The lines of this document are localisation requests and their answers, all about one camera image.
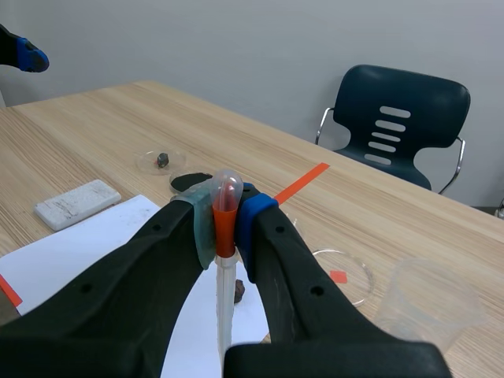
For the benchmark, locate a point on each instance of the glass dish with black powder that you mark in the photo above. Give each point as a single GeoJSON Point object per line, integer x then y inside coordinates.
{"type": "Point", "coordinates": [189, 181]}

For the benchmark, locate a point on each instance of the small white tile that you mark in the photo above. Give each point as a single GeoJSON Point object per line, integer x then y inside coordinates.
{"type": "Point", "coordinates": [76, 204]}

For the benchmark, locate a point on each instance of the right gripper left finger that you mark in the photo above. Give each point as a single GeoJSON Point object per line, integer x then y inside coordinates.
{"type": "Point", "coordinates": [118, 299]}

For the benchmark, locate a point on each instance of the white sheet of paper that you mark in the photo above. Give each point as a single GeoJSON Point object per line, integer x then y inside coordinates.
{"type": "Point", "coordinates": [78, 252]}

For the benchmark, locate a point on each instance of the dark blue chair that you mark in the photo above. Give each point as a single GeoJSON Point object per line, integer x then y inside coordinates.
{"type": "Point", "coordinates": [397, 126]}

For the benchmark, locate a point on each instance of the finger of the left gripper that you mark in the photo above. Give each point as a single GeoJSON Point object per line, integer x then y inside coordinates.
{"type": "Point", "coordinates": [27, 53]}

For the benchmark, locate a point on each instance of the clear glass dish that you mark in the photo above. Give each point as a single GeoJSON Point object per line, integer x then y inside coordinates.
{"type": "Point", "coordinates": [350, 271]}
{"type": "Point", "coordinates": [147, 161]}

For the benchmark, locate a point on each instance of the clear plastic beaker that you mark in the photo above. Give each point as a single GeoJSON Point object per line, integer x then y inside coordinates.
{"type": "Point", "coordinates": [429, 299]}

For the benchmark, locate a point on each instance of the small dark stone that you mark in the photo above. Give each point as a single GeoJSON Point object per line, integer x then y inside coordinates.
{"type": "Point", "coordinates": [239, 291]}
{"type": "Point", "coordinates": [162, 158]}

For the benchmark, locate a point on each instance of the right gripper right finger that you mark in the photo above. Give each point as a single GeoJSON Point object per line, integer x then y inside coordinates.
{"type": "Point", "coordinates": [299, 315]}

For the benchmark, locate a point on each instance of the dropper with red bulb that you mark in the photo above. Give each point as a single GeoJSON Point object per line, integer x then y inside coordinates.
{"type": "Point", "coordinates": [225, 236]}

